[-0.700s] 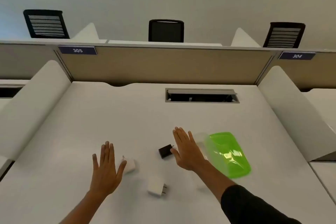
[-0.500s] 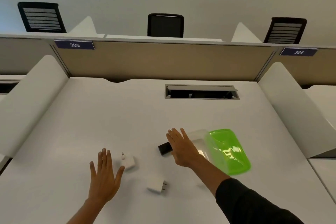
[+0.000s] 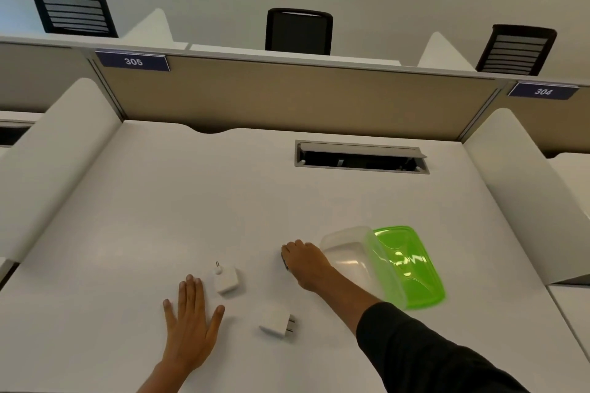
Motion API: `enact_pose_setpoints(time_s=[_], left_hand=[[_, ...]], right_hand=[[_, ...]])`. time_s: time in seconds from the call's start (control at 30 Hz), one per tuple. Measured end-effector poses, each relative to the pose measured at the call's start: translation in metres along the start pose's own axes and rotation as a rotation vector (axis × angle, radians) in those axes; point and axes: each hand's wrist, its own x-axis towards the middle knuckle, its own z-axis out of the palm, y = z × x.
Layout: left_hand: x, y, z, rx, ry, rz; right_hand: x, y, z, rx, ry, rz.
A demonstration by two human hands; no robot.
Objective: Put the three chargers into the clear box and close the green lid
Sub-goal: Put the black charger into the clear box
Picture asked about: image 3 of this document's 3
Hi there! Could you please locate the person's right hand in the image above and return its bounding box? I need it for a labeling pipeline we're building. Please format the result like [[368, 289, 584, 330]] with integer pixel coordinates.
[[281, 240, 345, 295]]

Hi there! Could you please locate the person's left hand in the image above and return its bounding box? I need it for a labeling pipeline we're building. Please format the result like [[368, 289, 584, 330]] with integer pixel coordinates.
[[163, 274, 226, 375]]

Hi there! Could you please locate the person's right forearm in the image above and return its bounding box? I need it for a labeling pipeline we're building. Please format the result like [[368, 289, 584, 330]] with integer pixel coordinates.
[[318, 268, 531, 393]]

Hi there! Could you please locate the person's left forearm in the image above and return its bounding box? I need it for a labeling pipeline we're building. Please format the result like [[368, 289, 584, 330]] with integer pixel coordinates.
[[137, 360, 196, 393]]

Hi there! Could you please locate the white charger with round pin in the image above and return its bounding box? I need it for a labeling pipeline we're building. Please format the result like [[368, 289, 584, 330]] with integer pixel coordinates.
[[213, 261, 241, 295]]

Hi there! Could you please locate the white charger with flat prongs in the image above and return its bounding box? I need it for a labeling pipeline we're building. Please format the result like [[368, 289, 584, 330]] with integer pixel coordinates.
[[258, 304, 297, 339]]

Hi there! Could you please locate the clear plastic container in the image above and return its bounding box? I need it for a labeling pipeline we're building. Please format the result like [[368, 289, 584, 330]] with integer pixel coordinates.
[[319, 226, 409, 310]]

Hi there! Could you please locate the green plastic lid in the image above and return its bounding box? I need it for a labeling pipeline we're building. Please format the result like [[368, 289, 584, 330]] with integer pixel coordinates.
[[372, 226, 447, 311]]

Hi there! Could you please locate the beige desk partition panel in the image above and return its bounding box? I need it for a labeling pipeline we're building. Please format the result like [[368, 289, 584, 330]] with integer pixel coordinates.
[[90, 48, 510, 143]]

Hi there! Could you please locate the white side divider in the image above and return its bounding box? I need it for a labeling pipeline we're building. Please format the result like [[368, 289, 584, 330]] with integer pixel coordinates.
[[417, 32, 477, 72], [121, 8, 189, 51], [463, 108, 590, 286], [0, 78, 122, 264]]

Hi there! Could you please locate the black mesh office chair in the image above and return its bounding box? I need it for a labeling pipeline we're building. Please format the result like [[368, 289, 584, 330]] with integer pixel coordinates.
[[265, 8, 333, 56]]

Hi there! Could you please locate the blue number label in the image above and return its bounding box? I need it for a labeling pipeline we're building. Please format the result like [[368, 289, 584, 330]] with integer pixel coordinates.
[[507, 82, 580, 100], [95, 50, 171, 72]]

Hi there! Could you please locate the black slatted office chair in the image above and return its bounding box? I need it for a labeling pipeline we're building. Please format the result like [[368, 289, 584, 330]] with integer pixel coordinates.
[[29, 0, 119, 38], [475, 24, 557, 76]]

